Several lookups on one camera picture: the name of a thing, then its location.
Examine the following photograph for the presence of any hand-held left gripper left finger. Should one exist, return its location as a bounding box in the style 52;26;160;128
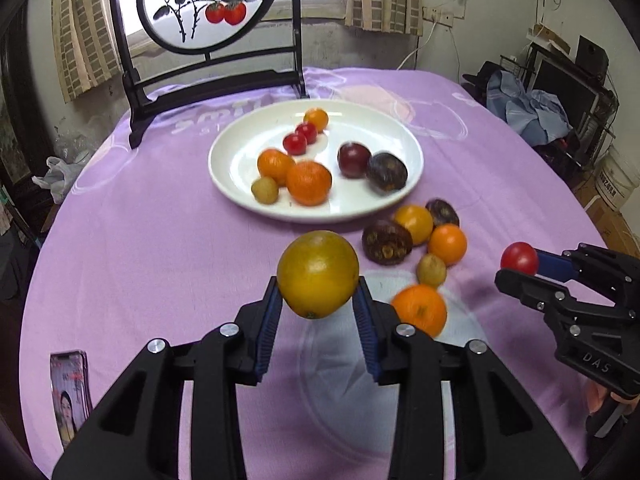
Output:
51;275;283;480

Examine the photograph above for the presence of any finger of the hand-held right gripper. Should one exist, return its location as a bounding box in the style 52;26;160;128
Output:
495;268;626;322
536;242;640;311

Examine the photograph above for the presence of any dark passion fruit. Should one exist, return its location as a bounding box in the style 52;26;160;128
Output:
362;219;414;266
425;198;460;228
365;152;408;195

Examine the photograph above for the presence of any white oval plate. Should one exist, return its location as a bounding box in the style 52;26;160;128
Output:
208;99;425;224

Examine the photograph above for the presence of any white bucket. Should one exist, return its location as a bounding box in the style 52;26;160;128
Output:
595;152;640;211

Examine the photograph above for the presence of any yellow orange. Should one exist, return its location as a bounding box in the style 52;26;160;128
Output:
392;204;435;246
276;230;360;320

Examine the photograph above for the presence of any black monitor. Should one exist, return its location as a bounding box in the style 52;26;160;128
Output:
531;55;601;126

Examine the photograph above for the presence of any white cable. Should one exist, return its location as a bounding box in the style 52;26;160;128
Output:
397;22;438;70

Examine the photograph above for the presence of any orange mandarin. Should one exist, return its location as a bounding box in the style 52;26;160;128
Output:
427;223;469;267
257;148;297;187
303;108;330;134
390;284;448;338
286;160;333;207

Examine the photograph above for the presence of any purple plum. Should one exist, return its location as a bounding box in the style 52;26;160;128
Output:
337;142;372;179

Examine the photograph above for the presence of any smartphone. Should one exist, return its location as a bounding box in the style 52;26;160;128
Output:
49;350;93;451

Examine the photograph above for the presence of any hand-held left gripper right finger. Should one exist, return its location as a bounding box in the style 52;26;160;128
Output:
351;277;583;480

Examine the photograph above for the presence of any black speaker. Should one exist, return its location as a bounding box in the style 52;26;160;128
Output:
577;35;610;81

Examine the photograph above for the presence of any person's right hand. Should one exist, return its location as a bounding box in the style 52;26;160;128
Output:
586;381;607;413

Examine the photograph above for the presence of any white plastic bag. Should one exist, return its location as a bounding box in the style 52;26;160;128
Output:
31;156;91;204

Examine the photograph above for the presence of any small yellow-green fruit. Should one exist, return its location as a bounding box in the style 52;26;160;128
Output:
250;176;280;205
416;253;447;286

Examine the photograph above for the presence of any blue clothes pile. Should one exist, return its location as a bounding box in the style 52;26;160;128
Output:
486;70;573;143

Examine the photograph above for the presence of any wall socket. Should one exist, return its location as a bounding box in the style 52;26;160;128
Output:
421;6;455;27

